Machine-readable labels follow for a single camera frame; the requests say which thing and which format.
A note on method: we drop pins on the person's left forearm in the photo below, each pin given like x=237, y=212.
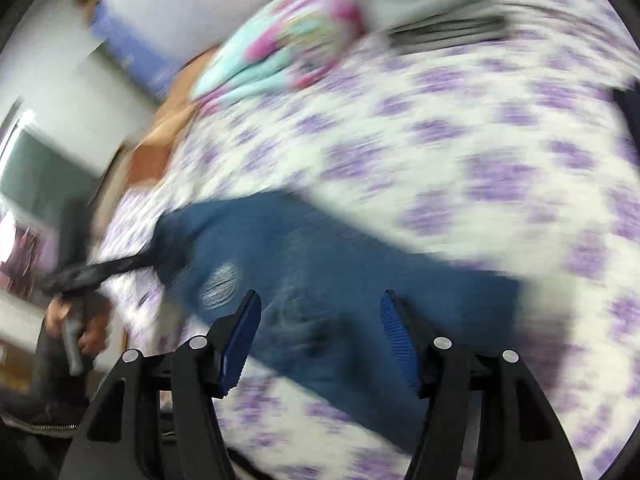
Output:
x=55, y=370

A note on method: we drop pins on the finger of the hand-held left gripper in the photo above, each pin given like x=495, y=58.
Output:
x=130, y=265

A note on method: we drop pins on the purple floral bedspread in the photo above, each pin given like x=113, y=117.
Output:
x=450, y=135

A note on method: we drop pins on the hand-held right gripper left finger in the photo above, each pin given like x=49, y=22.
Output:
x=240, y=340

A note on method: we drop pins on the blue denim jeans pants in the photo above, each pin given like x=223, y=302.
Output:
x=350, y=280

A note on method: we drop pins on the window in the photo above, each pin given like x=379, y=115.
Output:
x=40, y=170

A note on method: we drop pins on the person's left hand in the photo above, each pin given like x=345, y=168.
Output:
x=95, y=330

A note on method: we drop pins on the folded floral turquoise blanket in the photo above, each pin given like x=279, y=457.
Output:
x=290, y=35

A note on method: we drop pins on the dark navy striped pants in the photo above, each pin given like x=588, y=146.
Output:
x=627, y=105

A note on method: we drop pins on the blue container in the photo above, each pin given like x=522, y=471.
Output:
x=130, y=45

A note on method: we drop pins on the brown quilted cloth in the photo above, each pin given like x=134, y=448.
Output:
x=165, y=125

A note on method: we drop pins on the person's dark zip jacket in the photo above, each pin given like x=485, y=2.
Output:
x=35, y=440

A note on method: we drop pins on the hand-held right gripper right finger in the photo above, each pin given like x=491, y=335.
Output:
x=400, y=340

